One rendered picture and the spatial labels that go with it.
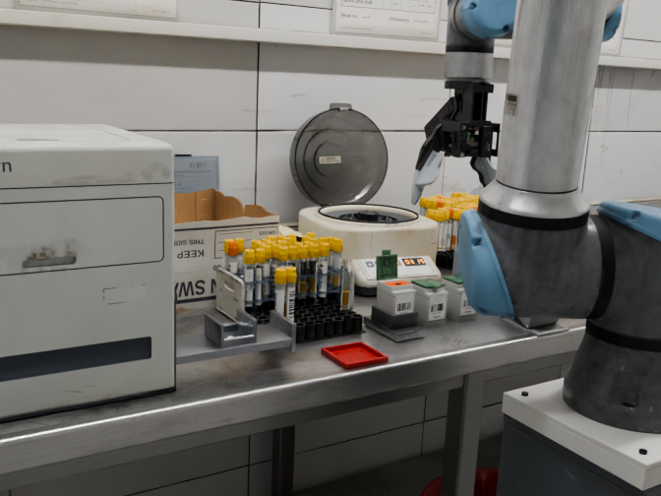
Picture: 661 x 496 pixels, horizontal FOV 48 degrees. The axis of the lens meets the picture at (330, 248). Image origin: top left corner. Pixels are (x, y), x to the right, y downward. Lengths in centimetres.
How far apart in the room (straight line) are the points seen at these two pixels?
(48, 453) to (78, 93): 79
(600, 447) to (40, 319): 60
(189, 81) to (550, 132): 93
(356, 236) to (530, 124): 64
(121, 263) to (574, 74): 52
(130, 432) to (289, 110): 93
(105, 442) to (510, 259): 48
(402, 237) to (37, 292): 74
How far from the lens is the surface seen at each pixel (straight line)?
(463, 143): 120
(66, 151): 84
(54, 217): 84
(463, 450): 123
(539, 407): 90
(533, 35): 77
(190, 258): 122
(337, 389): 100
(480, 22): 108
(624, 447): 84
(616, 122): 235
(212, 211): 152
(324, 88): 169
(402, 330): 114
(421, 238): 142
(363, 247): 137
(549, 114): 77
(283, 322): 102
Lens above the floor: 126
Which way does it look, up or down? 13 degrees down
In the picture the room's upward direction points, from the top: 3 degrees clockwise
